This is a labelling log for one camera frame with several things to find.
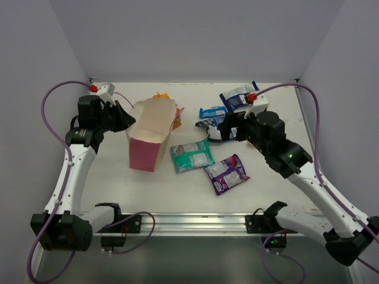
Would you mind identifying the left black controller box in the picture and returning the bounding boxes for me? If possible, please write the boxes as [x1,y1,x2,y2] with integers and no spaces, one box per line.
[100,236,126,250]

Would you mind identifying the teal mint candy packet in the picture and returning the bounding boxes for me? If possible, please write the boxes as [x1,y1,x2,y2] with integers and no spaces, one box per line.
[170,139,215,173]

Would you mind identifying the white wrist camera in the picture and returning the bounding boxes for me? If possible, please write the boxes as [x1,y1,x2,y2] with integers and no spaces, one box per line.
[246,92,269,115]
[96,83,115,105]

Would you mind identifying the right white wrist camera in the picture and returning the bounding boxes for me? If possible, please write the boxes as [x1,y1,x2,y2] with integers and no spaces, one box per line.
[246,92,269,115]

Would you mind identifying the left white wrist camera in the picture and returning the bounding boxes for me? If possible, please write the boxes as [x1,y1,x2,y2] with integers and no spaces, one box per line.
[96,83,115,105]

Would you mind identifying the right black controller box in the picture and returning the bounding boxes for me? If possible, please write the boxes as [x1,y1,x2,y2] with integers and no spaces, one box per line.
[261,234,287,250]

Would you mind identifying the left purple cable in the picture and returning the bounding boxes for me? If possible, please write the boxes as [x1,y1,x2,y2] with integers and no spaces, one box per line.
[26,80,156,284]

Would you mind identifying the blue sweet chilli crisps bag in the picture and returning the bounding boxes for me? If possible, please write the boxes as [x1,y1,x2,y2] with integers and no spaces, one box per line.
[219,81,259,112]

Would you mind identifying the purple blue snack packet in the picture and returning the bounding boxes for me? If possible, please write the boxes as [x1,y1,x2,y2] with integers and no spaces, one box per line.
[204,154,250,196]

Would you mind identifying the aluminium front rail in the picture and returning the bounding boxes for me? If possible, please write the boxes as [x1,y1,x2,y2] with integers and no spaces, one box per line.
[82,211,326,237]

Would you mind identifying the orange snack packet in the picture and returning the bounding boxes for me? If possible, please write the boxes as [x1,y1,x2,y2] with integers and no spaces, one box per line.
[152,93,184,131]

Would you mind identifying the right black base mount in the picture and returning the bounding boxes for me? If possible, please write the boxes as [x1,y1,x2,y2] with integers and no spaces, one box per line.
[244,201,297,234]

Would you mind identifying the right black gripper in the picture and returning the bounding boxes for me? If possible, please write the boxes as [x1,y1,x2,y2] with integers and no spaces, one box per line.
[218,108,271,158]

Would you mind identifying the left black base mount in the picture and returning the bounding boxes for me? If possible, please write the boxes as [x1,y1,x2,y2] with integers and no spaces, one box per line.
[95,202,142,234]

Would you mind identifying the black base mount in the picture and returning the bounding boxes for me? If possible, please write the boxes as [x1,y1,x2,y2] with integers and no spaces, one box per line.
[95,202,142,234]
[244,201,297,234]

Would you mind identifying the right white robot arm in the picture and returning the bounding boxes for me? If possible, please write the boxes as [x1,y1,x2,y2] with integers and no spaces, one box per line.
[219,111,378,266]

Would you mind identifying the black controller box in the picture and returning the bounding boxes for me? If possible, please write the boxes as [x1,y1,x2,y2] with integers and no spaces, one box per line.
[261,234,287,250]
[100,236,126,250]

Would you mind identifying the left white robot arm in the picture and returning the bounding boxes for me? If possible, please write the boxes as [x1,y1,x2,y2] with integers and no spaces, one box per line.
[30,95,136,251]

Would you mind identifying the purple cable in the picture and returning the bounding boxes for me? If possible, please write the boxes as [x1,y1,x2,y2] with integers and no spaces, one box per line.
[26,80,156,284]
[247,83,379,284]

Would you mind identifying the light blue snack packet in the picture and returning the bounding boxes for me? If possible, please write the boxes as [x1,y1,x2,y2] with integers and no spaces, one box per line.
[199,106,227,118]

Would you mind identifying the pink and cream paper bag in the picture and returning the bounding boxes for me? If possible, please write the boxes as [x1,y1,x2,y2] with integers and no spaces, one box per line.
[126,97,177,172]

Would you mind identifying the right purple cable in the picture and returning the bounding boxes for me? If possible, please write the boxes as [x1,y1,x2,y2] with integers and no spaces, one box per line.
[247,83,379,284]

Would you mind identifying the dark blue chips bag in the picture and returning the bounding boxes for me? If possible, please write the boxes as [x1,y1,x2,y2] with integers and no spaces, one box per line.
[195,116,225,143]

